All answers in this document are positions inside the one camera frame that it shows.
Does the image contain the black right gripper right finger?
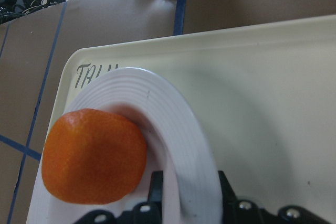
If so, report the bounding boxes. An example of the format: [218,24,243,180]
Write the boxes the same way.
[218,170,237,208]

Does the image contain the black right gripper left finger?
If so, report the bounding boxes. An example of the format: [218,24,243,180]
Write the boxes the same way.
[148,170,163,206]

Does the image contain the white round plate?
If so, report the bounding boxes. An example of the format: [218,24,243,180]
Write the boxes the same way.
[25,67,224,224]

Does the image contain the orange fruit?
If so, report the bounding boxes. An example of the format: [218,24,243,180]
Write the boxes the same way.
[41,109,147,205]

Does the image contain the cream bear tray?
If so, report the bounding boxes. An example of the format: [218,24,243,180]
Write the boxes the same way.
[64,15,335,223]

